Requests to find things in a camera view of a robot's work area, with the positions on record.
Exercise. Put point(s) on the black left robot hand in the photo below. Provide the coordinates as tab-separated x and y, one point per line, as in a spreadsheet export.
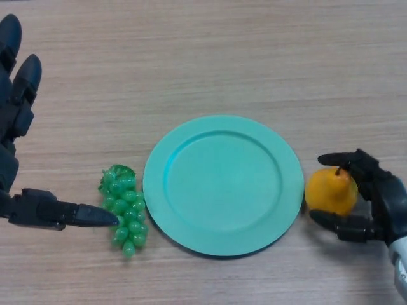
8	120

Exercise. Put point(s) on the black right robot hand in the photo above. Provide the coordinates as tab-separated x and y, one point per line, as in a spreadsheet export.
389	197

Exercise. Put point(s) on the yellow pear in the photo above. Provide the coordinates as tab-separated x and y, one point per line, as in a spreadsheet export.
329	193

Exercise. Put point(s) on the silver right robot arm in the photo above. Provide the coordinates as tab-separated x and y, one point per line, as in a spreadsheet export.
400	263

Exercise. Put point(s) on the green round plate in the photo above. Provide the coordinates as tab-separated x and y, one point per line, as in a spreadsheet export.
222	187

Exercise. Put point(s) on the green grape bunch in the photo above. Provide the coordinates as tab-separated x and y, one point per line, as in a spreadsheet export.
130	219

